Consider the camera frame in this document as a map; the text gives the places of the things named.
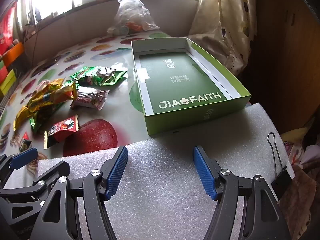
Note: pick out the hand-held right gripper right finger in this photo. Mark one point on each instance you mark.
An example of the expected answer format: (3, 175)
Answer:
(203, 172)

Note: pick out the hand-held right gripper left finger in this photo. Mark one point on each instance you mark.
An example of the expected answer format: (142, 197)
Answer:
(117, 172)

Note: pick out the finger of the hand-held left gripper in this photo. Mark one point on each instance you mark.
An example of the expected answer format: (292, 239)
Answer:
(56, 171)
(23, 158)

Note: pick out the black red candy packet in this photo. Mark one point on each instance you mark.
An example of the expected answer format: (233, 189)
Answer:
(25, 143)

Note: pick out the yellow gold snack packet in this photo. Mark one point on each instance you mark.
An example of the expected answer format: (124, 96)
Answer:
(27, 115)
(51, 85)

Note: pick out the gold snack packet blue logo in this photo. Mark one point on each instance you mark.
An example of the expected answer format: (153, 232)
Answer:
(50, 96)

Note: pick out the pink white candy packet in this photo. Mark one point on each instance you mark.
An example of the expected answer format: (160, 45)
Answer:
(90, 99)

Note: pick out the green cardboard box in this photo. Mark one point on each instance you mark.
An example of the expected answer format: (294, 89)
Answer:
(180, 80)

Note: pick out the small green snack packet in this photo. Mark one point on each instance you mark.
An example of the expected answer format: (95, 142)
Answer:
(36, 125)

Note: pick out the white foam sheet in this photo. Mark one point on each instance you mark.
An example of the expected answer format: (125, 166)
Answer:
(162, 167)

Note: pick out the black binder clip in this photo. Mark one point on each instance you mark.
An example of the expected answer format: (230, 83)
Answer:
(281, 182)

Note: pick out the yellow-green box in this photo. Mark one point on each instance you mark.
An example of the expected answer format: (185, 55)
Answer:
(8, 80)

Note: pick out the brown cloth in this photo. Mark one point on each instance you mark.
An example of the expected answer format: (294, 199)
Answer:
(297, 200)

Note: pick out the pink patterned cloth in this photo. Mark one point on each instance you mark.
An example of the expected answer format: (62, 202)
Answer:
(300, 145)

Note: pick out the orange box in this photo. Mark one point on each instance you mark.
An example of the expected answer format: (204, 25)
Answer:
(13, 53)

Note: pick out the red snack bag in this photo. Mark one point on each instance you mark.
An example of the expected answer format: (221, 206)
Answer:
(7, 27)

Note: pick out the brown wooden cabinet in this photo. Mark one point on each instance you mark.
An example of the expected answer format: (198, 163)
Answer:
(282, 55)

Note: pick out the beige floral curtain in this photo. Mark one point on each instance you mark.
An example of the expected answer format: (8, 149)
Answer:
(220, 17)

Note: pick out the clear plastic bag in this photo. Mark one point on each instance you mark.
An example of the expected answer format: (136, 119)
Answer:
(132, 15)

